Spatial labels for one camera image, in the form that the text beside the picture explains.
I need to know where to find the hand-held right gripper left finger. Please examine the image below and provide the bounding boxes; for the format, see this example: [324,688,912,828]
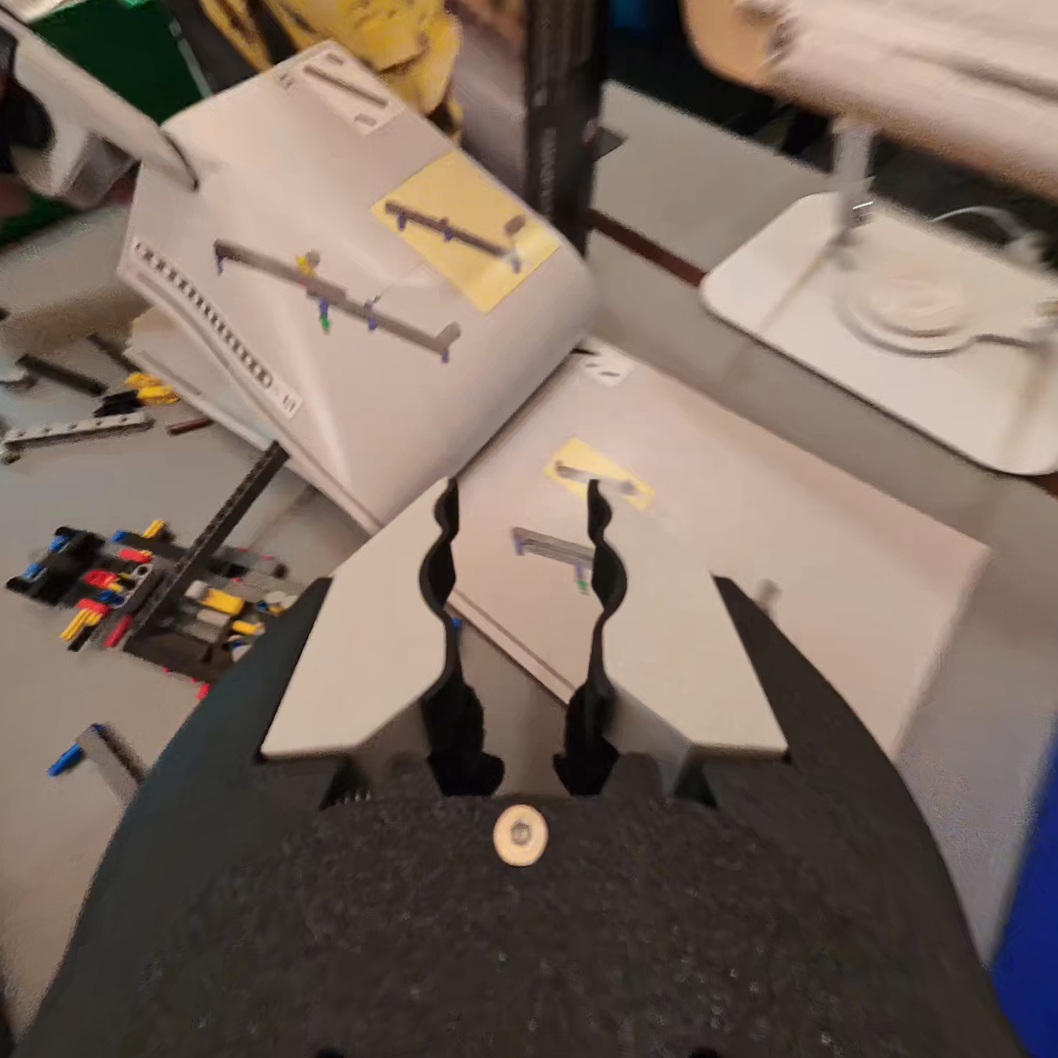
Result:
[258,478,505,765]

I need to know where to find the green plastic bin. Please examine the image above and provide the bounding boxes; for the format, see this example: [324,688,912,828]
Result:
[0,0,212,249]

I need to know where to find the blue plastic bin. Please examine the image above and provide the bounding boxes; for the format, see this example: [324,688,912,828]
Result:
[987,727,1058,1051]

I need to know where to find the grey building instruction booklet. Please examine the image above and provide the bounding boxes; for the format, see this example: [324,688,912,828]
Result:
[116,41,993,757]

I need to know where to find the black long holed toy beam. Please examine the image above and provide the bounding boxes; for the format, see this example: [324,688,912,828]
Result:
[128,442,290,641]

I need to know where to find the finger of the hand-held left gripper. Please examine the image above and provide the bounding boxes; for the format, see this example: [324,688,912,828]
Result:
[12,31,201,193]

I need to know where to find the toy car chassis assembly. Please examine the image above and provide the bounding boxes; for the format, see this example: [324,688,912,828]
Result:
[4,521,303,704]

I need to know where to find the dark grey long toy beam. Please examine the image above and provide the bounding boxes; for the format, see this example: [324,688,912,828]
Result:
[48,721,150,809]

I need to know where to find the printed instruction sheet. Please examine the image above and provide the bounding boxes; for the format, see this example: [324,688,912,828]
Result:
[736,0,1058,199]

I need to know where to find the yellow car toy set box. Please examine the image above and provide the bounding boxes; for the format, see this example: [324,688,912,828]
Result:
[169,0,613,257]

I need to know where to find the light grey holed toy beam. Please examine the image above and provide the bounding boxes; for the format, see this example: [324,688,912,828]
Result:
[0,412,155,464]

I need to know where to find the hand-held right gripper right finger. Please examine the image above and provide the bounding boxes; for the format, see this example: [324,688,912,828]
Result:
[555,478,788,786]

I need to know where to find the black short toy beam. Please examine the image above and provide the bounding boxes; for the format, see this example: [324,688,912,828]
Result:
[17,354,109,396]

